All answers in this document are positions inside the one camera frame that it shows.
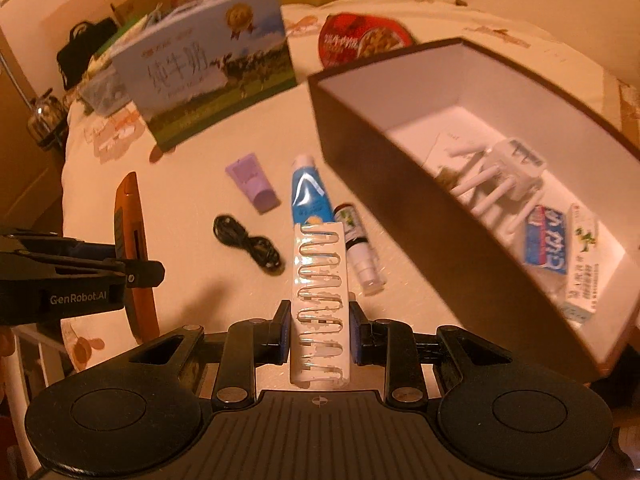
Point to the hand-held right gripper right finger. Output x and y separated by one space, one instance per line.
356 335

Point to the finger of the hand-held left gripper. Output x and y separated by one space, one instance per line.
145 274
55 242

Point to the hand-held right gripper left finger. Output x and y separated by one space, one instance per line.
282 332

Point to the white clip strip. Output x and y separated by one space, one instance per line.
320 310

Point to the orange utility knife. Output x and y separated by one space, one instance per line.
129 210

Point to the small white bottle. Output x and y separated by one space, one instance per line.
360 250

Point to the purple tube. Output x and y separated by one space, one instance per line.
252 182

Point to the blue toothpaste tube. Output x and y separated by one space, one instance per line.
310 190

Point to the brown storage box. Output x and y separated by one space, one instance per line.
400 195

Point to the blue tissue packet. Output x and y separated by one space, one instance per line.
545 245

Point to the small white medicine box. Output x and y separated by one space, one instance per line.
582 270

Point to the grey cloth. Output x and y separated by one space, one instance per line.
105 92

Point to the black bag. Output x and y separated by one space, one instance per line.
82 55

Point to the blue milk carton box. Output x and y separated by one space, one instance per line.
200 70

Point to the green and white box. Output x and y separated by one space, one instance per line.
120 35

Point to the red snack packet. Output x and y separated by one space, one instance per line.
350 40

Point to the white rack frame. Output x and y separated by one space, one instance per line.
21 365

